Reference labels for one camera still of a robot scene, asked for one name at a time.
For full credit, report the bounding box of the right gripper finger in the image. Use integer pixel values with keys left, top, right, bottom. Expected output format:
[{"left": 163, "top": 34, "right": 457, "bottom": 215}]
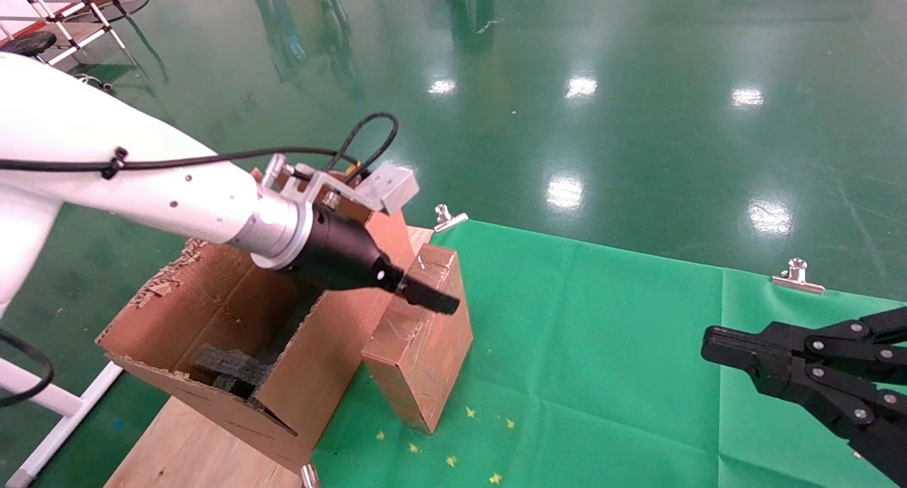
[{"left": 700, "top": 306, "right": 907, "bottom": 486}]

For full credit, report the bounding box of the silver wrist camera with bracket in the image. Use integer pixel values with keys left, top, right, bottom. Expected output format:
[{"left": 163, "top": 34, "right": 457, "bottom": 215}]
[{"left": 261, "top": 155, "right": 420, "bottom": 217}]

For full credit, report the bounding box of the black cable loop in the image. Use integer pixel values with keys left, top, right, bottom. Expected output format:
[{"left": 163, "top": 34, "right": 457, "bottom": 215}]
[{"left": 0, "top": 329, "right": 56, "bottom": 409}]

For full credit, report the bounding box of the large open cardboard carton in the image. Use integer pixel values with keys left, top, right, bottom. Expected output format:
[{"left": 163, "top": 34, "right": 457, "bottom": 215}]
[{"left": 96, "top": 166, "right": 426, "bottom": 475}]

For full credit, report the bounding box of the white metal tube frame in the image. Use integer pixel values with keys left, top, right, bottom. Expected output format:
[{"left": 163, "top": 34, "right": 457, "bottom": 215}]
[{"left": 0, "top": 357, "right": 125, "bottom": 488}]

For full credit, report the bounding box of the white tube rack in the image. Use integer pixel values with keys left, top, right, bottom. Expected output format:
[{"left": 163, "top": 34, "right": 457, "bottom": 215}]
[{"left": 0, "top": 0, "right": 128, "bottom": 67}]

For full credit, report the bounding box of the brown taped cardboard box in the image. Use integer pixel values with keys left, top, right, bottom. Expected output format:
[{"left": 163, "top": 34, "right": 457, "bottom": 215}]
[{"left": 361, "top": 244, "right": 473, "bottom": 434}]

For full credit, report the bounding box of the black stool with chrome base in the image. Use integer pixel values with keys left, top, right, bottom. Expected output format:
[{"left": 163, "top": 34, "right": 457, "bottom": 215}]
[{"left": 0, "top": 31, "right": 57, "bottom": 58}]

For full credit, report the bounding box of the green table cloth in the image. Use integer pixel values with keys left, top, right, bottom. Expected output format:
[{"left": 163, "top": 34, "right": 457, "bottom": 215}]
[{"left": 310, "top": 219, "right": 907, "bottom": 488}]

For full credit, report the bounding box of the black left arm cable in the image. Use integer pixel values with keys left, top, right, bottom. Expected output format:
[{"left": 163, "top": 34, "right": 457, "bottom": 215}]
[{"left": 0, "top": 113, "right": 400, "bottom": 182}]

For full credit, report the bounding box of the black foam insert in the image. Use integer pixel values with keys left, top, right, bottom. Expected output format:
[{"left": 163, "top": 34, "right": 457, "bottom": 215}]
[{"left": 191, "top": 343, "right": 274, "bottom": 398}]

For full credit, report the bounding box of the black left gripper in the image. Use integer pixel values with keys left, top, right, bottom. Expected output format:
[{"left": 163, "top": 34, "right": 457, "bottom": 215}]
[{"left": 286, "top": 207, "right": 461, "bottom": 317}]

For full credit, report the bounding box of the black round stand base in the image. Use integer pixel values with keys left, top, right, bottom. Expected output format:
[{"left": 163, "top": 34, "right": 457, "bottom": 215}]
[{"left": 67, "top": 0, "right": 151, "bottom": 23}]

